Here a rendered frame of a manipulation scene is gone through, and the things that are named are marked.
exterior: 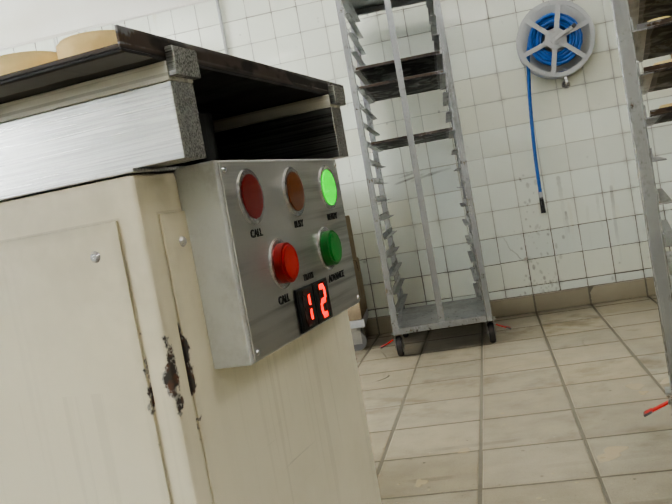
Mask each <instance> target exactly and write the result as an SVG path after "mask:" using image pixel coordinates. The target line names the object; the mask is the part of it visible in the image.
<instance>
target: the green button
mask: <svg viewBox="0 0 672 504"><path fill-rule="evenodd" d="M321 249H322V254H323V257H324V260H325V262H326V263H327V264H328V265H329V266H330V265H337V264H338V263H339V262H340V260H341V257H342V247H341V242H340V239H339V236H338V235H337V233H335V232H334V231H333V230H329V231H324V232H323V234H322V237H321Z"/></svg>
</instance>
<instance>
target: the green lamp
mask: <svg viewBox="0 0 672 504"><path fill-rule="evenodd" d="M322 185H323V191H324V194H325V197H326V199H327V201H328V203H329V204H330V205H334V203H335V202H336V185H335V181H334V178H333V176H332V174H331V173H330V171H328V170H325V171H324V172H323V176H322Z"/></svg>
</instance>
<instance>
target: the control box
mask: <svg viewBox="0 0 672 504"><path fill-rule="evenodd" d="M325 170H328V171H330V173H331V174H332V176H333V178H334V181H335V185H336V202H335V203H334V205H330V204H329V203H328V201H327V199H326V197H325V194H324V191H323V185H322V176H323V172H324V171H325ZM290 172H295V173H296V174H297V175H298V177H299V178H300V181H301V183H302V186H303V191H304V205H303V208H302V209H301V210H300V211H296V210H295V209H294V208H293V206H292V204H291V202H290V200H289V196H288V192H287V177H288V174H289V173H290ZM173 173H174V175H175V177H176V182H177V188H178V193H179V198H180V203H181V209H182V211H185V216H186V221H187V226H188V232H189V237H190V242H191V248H192V253H193V258H194V264H195V269H196V274H197V279H198V285H199V290H200V295H201V301H202V306H203V311H204V316H205V322H206V327H207V332H208V338H209V343H210V348H211V354H212V359H213V364H214V368H215V369H223V368H233V367H242V366H251V365H253V364H254V363H256V362H258V361H259V360H261V359H263V358H265V357H266V356H268V355H270V354H271V353H273V352H275V351H277V350H278V349H280V348H282V347H283V346H285V345H287V344H289V343H290V342H292V341H294V340H296V339H297V338H299V337H301V336H302V335H304V334H306V333H308V332H309V331H311V330H313V329H314V328H316V327H318V326H320V325H321V324H323V323H325V322H326V321H328V320H330V319H332V318H333V317H335V316H337V315H339V314H340V313H342V312H344V311H345V310H347V309H349V308H351V307H352V306H354V305H356V304H357V303H359V301H360V298H359V292H358V286H357V281H356V275H355V269H354V264H353V258H352V252H351V247H350V241H349V235H348V230H347V224H346V218H345V213H344V207H343V201H342V196H341V190H340V184H339V179H338V173H337V167H336V162H335V160H334V159H332V158H331V159H265V160H211V161H207V162H202V163H197V164H192V165H188V166H183V167H178V168H176V170H175V171H173ZM246 174H251V175H253V176H254V177H255V178H256V179H257V181H258V183H259V185H260V188H261V191H262V195H263V211H262V214H261V216H260V217H259V218H257V219H254V218H252V217H251V216H250V215H249V213H248V212H247V210H246V208H245V205H244V202H243V198H242V181H243V178H244V176H245V175H246ZM329 230H333V231H334V232H335V233H337V235H338V236H339V239H340V242H341V247H342V257H341V260H340V262H339V263H338V264H337V265H330V266H329V265H328V264H327V263H326V262H325V260H324V257H323V254H322V249H321V237H322V234H323V232H324V231H329ZM285 242H288V243H290V244H291V245H292V246H293V247H294V249H295V250H296V253H297V256H298V260H299V273H298V276H297V278H296V280H295V281H294V282H290V283H282V282H281V281H280V280H279V279H278V277H277V275H276V272H275V269H274V263H273V253H274V248H275V246H276V245H277V244H279V243H285ZM321 283H323V285H324V287H325V290H326V296H327V297H326V300H327V301H328V307H329V311H328V313H329V316H327V317H325V318H324V314H322V310H321V304H320V303H321V300H320V298H319V293H318V289H319V286H318V284H321ZM307 289H308V294H309V293H310V298H311V303H312V305H311V308H312V309H313V315H314V319H313V322H314V324H313V325H311V326H309V325H308V322H306V316H305V311H306V309H305V308H304V305H303V299H302V297H303V291H305V290H307Z"/></svg>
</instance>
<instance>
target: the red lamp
mask: <svg viewBox="0 0 672 504"><path fill-rule="evenodd" d="M242 198H243V202H244V205H245V208H246V210H247V212H248V213H249V215H250V216H251V217H252V218H254V219H257V218H259V217H260V216H261V214H262V211H263V195H262V191H261V188H260V185H259V183H258V181H257V179H256V178H255V177H254V176H253V175H251V174H246V175H245V176H244V178H243V181H242Z"/></svg>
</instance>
